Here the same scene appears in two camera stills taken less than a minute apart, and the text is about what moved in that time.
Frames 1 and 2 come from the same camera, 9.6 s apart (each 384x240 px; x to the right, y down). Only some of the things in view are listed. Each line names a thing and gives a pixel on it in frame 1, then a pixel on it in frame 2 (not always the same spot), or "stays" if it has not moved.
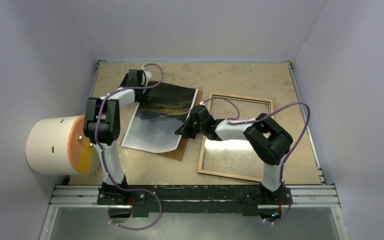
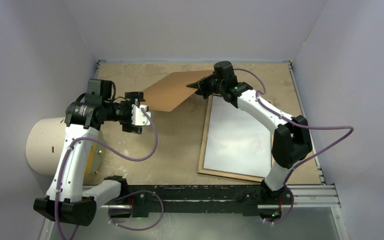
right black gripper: (185, 130) → (201, 85)
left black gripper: (145, 92) → (133, 98)
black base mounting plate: (195, 200) stays
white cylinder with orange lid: (57, 146) stays
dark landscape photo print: (154, 124) → (237, 141)
